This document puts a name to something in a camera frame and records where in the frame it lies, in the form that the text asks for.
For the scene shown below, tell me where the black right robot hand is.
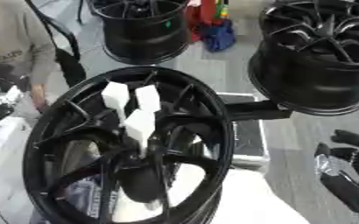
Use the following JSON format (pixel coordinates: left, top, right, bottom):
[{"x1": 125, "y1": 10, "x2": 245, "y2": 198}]
[{"x1": 313, "y1": 129, "x2": 359, "y2": 224}]

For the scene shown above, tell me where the black wheel stand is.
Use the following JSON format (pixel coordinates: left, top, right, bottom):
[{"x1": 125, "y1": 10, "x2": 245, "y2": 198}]
[{"x1": 217, "y1": 92, "x2": 295, "y2": 165}]

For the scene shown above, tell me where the black wheel rim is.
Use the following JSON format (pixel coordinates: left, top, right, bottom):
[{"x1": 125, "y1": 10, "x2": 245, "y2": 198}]
[
  {"x1": 247, "y1": 0, "x2": 359, "y2": 116},
  {"x1": 86, "y1": 0, "x2": 192, "y2": 66}
]

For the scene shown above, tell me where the black spoked wheel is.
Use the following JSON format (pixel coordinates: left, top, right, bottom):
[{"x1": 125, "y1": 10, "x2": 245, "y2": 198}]
[{"x1": 21, "y1": 66, "x2": 236, "y2": 224}]

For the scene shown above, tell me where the blue bag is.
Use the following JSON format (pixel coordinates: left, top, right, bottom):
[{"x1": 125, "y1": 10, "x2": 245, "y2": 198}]
[{"x1": 202, "y1": 19, "x2": 238, "y2": 53}]

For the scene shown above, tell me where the red bag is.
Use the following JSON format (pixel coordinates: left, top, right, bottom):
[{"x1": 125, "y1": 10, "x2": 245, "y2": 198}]
[{"x1": 184, "y1": 0, "x2": 222, "y2": 43}]

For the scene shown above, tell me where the person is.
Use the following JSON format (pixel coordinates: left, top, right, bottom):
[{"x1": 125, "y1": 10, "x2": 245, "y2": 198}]
[{"x1": 0, "y1": 0, "x2": 59, "y2": 114}]

